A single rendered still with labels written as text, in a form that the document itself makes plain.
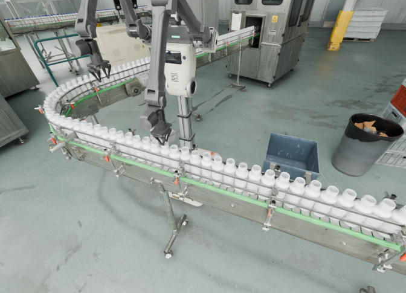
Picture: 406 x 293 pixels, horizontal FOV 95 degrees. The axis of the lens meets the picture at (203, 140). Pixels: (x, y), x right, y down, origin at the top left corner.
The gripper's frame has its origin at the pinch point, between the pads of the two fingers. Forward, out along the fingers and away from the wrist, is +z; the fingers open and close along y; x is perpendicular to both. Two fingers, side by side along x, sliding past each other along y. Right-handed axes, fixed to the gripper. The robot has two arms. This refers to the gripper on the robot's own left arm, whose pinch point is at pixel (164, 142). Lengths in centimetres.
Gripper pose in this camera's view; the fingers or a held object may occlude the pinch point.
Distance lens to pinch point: 98.2
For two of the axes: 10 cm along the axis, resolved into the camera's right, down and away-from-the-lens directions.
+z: 0.3, 7.8, 6.3
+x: -9.2, -2.2, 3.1
